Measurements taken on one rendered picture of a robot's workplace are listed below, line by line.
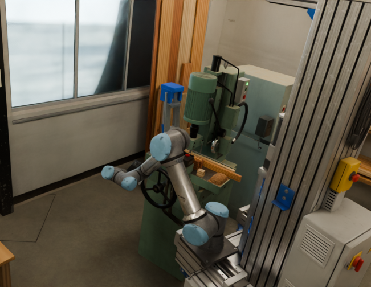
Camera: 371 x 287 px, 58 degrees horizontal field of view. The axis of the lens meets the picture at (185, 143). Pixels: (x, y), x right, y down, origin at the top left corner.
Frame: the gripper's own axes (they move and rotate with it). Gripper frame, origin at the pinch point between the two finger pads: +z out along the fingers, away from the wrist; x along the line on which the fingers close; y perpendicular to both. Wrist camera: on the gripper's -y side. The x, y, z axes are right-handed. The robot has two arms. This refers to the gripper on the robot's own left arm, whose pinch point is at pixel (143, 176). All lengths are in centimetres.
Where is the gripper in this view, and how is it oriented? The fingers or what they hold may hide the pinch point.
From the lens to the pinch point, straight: 212.3
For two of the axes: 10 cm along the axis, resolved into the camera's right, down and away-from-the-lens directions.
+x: 8.0, 3.7, -4.8
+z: 4.3, 2.1, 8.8
